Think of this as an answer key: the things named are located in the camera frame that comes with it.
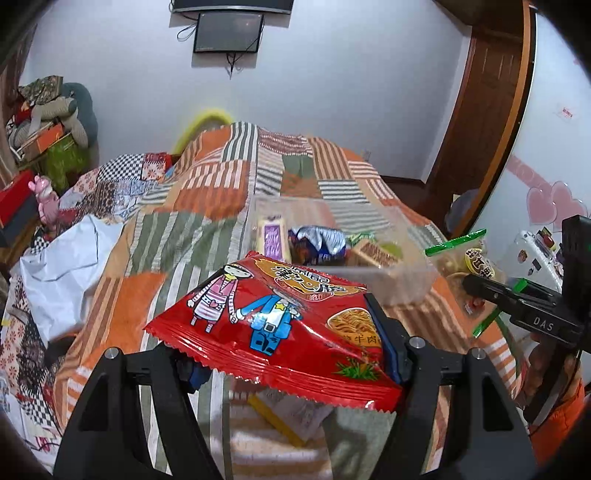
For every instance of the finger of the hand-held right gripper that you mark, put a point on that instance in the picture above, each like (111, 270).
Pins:
(485, 287)

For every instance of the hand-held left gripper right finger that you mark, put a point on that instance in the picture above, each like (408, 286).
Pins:
(392, 355)

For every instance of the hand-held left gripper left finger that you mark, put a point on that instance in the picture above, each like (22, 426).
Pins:
(198, 376)

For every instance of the clear green-edged snack packet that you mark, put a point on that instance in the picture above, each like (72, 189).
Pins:
(475, 263)

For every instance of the clear plastic container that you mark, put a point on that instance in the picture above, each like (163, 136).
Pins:
(406, 281)

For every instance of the red cartoon snack packet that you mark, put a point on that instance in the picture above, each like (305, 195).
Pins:
(277, 332)

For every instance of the green jelly cup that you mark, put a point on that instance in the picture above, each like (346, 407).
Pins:
(393, 249)

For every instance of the brown cracker packet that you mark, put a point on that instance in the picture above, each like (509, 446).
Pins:
(376, 254)

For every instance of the green pea packet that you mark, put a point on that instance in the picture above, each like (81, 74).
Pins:
(360, 238)

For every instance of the blue white snack packet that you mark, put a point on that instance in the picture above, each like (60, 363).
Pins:
(318, 244)

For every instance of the purple snack packet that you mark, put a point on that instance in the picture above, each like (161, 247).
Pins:
(273, 240)

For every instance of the person's right forearm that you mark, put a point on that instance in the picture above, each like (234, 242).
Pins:
(565, 406)

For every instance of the pink heart sticker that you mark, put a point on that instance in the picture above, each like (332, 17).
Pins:
(549, 203)

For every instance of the grey bag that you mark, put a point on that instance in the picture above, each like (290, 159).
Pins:
(461, 212)

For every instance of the long yellow biscuit packet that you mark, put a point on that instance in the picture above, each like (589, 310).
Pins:
(288, 411)

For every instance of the small pink sticker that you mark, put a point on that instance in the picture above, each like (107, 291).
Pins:
(569, 113)

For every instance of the white plastic bag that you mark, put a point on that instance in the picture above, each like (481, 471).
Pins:
(69, 272)

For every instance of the brown wooden door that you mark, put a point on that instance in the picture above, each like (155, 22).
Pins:
(489, 115)

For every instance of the orange striped patchwork blanket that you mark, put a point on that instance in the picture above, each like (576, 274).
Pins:
(207, 194)

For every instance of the white cabinet door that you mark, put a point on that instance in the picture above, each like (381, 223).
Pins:
(558, 69)

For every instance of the checkered patchwork quilt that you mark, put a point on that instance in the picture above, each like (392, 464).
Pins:
(120, 180)

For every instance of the pink toy figure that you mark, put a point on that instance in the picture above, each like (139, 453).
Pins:
(46, 201)

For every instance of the green cardboard box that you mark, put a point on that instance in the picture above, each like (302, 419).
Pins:
(67, 164)

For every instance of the red box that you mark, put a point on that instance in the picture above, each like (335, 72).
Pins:
(18, 198)

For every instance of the yellow hoop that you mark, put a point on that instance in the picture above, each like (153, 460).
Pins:
(203, 117)

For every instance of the orange cardboard box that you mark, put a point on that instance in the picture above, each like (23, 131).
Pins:
(44, 141)

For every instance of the grey plush toy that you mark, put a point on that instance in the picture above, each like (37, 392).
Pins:
(78, 106)

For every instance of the patterned cushion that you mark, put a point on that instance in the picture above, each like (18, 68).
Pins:
(41, 90)

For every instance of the striped brown curtain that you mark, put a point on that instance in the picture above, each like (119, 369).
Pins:
(7, 101)

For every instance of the small black monitor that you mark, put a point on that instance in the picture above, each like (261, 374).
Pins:
(228, 32)

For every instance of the wooden door frame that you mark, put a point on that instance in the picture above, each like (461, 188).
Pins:
(524, 115)

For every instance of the black wall television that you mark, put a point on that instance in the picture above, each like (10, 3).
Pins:
(231, 4)

